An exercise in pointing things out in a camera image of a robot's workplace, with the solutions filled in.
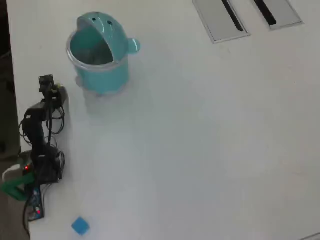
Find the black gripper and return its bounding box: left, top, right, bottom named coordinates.
left=44, top=86, right=69, bottom=110

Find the blue lego block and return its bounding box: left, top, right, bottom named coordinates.
left=71, top=216, right=90, bottom=236

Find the teal whale-shaped bin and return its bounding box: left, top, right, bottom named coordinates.
left=65, top=11, right=142, bottom=96

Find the green table clamp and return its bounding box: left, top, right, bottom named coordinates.
left=0, top=172, right=35, bottom=202

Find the blue controller circuit board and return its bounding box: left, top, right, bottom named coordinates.
left=26, top=186, right=46, bottom=222

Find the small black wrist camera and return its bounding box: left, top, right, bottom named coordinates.
left=38, top=74, right=55, bottom=93

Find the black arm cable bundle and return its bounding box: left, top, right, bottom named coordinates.
left=46, top=99, right=66, bottom=136

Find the white cable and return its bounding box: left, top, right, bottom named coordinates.
left=1, top=163, right=21, bottom=182

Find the silver table cable hatch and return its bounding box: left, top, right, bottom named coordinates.
left=252, top=0, right=305, bottom=31
left=191, top=0, right=251, bottom=45

